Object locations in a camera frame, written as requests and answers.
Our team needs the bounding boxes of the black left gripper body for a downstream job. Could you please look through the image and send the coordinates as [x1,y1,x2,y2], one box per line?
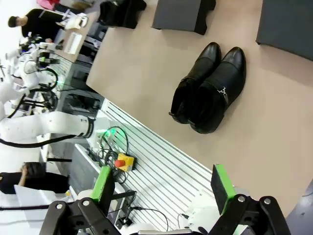
[36,49,61,66]

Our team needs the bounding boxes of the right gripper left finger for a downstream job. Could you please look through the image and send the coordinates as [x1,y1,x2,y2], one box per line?
[43,165,118,235]

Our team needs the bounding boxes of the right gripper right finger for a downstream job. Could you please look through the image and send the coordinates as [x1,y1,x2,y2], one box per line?
[207,163,292,235]

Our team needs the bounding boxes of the person in black shirt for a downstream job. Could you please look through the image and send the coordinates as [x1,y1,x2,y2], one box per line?
[7,8,66,38]

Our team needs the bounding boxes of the seated person with black hair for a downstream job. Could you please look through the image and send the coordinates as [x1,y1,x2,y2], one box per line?
[0,161,70,196]

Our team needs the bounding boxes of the black shoe stand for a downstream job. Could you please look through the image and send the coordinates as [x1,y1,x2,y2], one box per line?
[151,0,217,36]
[255,0,313,62]

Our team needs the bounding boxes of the white rectangular tray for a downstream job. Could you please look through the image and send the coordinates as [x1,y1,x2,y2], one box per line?
[63,32,83,55]

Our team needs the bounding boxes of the yellow emergency stop box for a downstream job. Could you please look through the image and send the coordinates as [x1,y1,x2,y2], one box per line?
[114,152,136,172]

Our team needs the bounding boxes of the grey slatted base platform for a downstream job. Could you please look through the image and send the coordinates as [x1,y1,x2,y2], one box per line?
[68,100,245,233]

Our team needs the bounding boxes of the black leather ankle boot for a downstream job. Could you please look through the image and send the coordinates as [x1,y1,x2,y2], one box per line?
[187,47,246,135]
[168,42,222,124]

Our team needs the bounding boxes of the black bag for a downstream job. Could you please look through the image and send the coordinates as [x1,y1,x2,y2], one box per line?
[98,0,148,29]

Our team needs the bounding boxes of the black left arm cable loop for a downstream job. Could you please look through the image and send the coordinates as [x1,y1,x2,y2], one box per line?
[23,65,60,99]

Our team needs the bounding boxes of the tangled black cables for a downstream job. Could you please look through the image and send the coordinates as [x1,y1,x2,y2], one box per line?
[95,125,131,185]

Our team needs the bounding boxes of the thin black cable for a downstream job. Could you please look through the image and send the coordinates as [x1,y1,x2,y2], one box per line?
[128,206,170,232]

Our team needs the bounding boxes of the thick black left arm hose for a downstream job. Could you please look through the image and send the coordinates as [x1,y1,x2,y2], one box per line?
[0,134,77,149]

